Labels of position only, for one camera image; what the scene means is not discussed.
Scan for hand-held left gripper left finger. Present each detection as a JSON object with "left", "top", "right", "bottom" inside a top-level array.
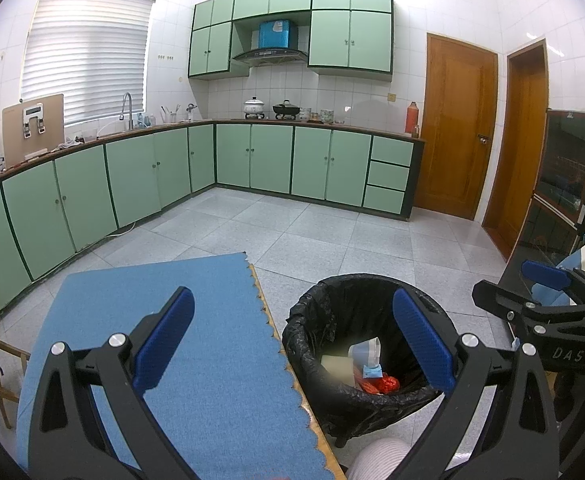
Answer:
[{"left": 27, "top": 286, "right": 196, "bottom": 480}]

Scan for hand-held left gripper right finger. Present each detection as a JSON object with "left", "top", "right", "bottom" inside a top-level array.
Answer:
[{"left": 393, "top": 287, "right": 559, "bottom": 480}]

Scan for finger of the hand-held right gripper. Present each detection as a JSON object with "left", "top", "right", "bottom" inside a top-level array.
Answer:
[
  {"left": 521, "top": 260, "right": 585, "bottom": 306},
  {"left": 473, "top": 280, "right": 538, "bottom": 321}
]

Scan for orange foam fruit net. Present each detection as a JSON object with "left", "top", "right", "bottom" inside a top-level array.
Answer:
[{"left": 355, "top": 375, "right": 401, "bottom": 396}]

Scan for bin with black bag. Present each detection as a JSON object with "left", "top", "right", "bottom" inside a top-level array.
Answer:
[{"left": 281, "top": 274, "right": 461, "bottom": 448}]

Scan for blue foam mat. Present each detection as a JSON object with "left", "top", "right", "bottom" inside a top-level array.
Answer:
[{"left": 16, "top": 252, "right": 343, "bottom": 480}]

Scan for pale yellow sponge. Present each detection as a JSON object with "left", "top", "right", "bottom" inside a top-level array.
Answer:
[{"left": 321, "top": 355, "right": 356, "bottom": 386}]

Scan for black glass cabinet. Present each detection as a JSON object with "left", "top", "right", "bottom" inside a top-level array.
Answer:
[{"left": 505, "top": 109, "right": 585, "bottom": 286}]

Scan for person's leg in light pants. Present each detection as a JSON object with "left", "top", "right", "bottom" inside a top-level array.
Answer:
[{"left": 345, "top": 437, "right": 413, "bottom": 480}]

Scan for closed wooden door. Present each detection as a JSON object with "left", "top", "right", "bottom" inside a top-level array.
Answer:
[{"left": 413, "top": 32, "right": 499, "bottom": 221}]

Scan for green lower kitchen cabinets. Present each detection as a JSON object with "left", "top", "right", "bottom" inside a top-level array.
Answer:
[{"left": 0, "top": 121, "right": 426, "bottom": 316}]

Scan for green kitchen cabinets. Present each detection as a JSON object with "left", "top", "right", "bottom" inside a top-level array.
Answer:
[
  {"left": 188, "top": 0, "right": 393, "bottom": 81},
  {"left": 0, "top": 121, "right": 426, "bottom": 316}
]

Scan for wooden board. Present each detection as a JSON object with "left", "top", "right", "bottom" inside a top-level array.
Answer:
[{"left": 1, "top": 93, "right": 66, "bottom": 162}]

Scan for black wok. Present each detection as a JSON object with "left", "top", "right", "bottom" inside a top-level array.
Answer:
[{"left": 272, "top": 100, "right": 302, "bottom": 120}]

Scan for white device on board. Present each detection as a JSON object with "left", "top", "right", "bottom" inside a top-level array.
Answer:
[{"left": 21, "top": 105, "right": 47, "bottom": 137}]

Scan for white window blind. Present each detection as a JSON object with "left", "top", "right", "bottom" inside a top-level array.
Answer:
[{"left": 21, "top": 0, "right": 156, "bottom": 128}]

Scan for green upper kitchen cabinets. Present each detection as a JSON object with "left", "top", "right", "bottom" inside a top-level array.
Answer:
[{"left": 188, "top": 0, "right": 393, "bottom": 81}]

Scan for black range hood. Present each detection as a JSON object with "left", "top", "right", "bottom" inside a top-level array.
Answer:
[{"left": 231, "top": 48, "right": 309, "bottom": 67}]

